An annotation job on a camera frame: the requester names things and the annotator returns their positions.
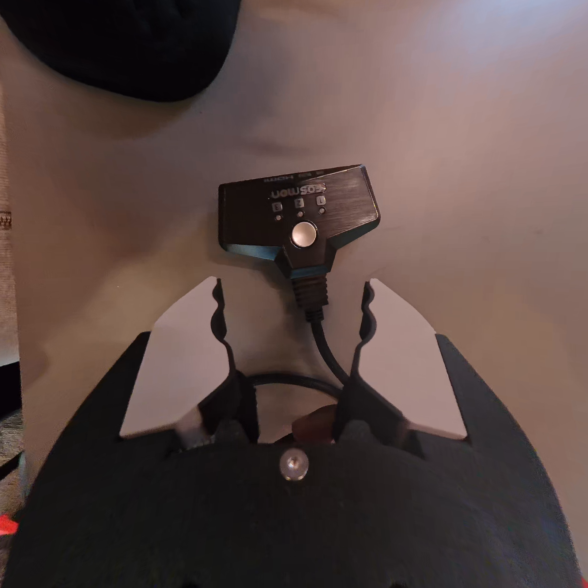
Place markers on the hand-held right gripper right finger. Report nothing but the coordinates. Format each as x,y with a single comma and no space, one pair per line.
409,367

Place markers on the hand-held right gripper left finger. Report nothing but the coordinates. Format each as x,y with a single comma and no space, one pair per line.
179,363

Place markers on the black hdmi switch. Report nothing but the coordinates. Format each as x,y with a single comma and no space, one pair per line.
294,216

